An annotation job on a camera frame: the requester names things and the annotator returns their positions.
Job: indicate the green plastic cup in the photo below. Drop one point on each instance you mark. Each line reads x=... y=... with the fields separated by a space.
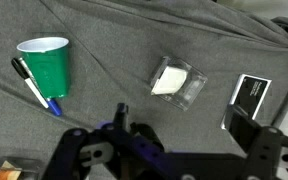
x=49 y=70

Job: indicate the white foam pad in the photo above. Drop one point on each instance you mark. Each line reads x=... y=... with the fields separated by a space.
x=169 y=80

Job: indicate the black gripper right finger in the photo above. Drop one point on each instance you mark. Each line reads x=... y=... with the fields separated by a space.
x=264 y=150

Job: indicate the clear plastic box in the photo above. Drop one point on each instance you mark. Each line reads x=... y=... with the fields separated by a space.
x=194 y=88

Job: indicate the clear plastic tray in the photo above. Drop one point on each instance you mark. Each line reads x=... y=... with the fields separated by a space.
x=29 y=166

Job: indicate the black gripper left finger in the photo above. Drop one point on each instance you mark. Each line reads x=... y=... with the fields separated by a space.
x=70 y=150

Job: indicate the white marker with black cap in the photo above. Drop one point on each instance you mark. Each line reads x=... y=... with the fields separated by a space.
x=34 y=87

